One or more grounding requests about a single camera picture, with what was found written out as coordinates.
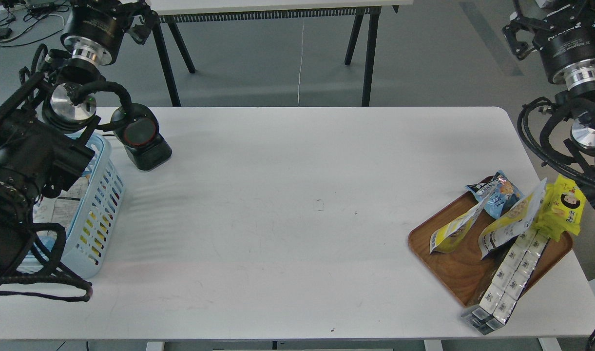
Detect yellow grey snack pouch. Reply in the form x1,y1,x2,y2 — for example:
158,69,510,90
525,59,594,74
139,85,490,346
429,193,494,254
478,178,547,259

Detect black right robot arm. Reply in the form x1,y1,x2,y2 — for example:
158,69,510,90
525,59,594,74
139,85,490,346
502,0,595,210

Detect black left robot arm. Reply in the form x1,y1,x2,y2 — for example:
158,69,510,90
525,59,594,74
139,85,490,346
0,0,172,302

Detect light blue plastic basket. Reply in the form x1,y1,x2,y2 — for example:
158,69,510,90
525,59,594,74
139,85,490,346
15,133,126,279

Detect white boxed snack pack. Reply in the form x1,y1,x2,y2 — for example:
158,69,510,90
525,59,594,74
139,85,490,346
461,230,551,335

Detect white snack bag in basket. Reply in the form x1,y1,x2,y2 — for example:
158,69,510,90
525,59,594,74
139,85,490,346
33,175,90,234

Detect blue snack bag in basket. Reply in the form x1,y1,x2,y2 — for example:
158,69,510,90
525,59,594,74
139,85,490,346
34,235,56,257

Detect yellow cartoon snack pack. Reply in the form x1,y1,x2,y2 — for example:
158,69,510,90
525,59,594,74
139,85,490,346
533,174,586,241

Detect black barcode scanner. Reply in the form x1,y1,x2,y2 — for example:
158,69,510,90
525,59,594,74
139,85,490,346
114,103,173,171

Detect black legged background table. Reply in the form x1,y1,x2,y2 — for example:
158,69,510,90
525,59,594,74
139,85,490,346
144,0,414,107

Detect brown wooden tray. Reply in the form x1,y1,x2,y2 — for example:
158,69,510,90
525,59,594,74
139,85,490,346
408,176,573,307

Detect white hanging cable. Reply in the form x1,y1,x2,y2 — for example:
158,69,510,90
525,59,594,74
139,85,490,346
297,19,306,107

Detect floor cables and adapter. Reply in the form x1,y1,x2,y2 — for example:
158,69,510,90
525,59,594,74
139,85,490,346
0,0,70,50

